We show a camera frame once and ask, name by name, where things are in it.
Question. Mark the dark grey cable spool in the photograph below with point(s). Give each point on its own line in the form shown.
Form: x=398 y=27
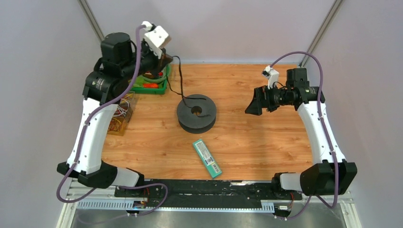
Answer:
x=196 y=113

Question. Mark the aluminium frame rail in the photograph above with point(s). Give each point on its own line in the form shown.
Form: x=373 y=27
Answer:
x=101 y=209

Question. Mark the clear box of wires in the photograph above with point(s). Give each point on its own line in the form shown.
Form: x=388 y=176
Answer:
x=122 y=115

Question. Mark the green plastic tray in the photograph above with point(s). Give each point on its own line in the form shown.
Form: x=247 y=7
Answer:
x=138 y=86

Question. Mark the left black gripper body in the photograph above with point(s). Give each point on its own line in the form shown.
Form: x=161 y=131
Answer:
x=149 y=62

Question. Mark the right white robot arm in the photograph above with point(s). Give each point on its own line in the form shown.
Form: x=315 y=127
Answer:
x=330 y=173

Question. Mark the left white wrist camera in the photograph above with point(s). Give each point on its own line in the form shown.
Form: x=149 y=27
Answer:
x=156 y=37

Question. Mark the teal rectangular box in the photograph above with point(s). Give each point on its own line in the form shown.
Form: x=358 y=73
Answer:
x=207 y=158

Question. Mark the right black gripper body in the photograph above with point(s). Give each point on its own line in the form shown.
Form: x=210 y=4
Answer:
x=275 y=98

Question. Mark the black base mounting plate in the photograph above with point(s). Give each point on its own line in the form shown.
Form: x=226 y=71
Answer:
x=211 y=194

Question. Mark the green toy long beans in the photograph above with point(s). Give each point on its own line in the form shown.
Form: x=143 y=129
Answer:
x=166 y=71

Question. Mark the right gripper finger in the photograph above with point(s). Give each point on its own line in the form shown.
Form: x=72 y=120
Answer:
x=255 y=107
x=259 y=94

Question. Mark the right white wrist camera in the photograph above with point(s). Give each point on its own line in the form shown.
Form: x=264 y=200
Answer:
x=271 y=75

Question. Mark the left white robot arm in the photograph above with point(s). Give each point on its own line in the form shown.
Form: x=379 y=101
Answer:
x=121 y=61

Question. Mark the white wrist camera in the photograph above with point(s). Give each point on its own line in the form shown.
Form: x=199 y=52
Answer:
x=156 y=37
x=271 y=75

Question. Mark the orange toy sausage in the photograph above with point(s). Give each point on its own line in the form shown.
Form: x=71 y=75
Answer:
x=151 y=85

